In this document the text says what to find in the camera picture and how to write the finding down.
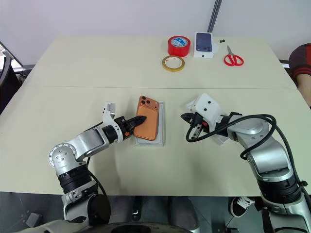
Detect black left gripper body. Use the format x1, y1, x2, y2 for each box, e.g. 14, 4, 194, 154
114, 116, 135, 141

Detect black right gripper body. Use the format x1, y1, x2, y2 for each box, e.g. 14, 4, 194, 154
189, 112, 210, 141

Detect orange smartphone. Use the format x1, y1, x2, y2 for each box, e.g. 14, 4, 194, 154
133, 95, 161, 142

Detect white phone box base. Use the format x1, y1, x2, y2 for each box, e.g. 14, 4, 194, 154
134, 99, 166, 147

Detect white phone box lid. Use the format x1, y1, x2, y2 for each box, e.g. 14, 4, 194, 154
210, 132, 229, 146

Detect box with blue phone print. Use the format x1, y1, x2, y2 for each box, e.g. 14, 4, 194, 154
193, 31, 219, 60

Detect small grey floor box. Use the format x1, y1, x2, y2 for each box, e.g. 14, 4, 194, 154
25, 213, 41, 228

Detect yellow tape roll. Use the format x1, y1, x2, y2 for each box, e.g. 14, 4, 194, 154
160, 55, 186, 73

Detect red tape roll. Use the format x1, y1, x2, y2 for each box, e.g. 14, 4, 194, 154
167, 35, 191, 58

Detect black and white sneaker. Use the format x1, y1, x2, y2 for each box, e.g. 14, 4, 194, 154
230, 196, 256, 217

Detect grey rounded robot torso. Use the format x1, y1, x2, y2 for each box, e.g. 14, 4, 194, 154
14, 219, 203, 233

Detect red black striped sleeve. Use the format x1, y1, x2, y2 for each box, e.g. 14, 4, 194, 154
288, 43, 311, 80

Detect black chair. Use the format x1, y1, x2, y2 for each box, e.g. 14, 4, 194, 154
0, 40, 23, 115

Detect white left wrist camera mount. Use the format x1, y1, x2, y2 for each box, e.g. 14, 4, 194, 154
101, 101, 122, 144

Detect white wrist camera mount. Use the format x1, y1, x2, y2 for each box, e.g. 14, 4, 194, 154
101, 101, 122, 144
186, 93, 227, 133

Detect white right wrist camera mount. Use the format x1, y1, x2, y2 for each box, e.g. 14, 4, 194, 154
186, 93, 227, 133

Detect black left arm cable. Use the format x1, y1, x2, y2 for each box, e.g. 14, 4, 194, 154
85, 156, 109, 198

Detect red handled scissors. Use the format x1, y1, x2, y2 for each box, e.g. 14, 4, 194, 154
224, 45, 244, 67

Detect grey metal rail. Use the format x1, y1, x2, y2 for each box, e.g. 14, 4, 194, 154
207, 0, 223, 33

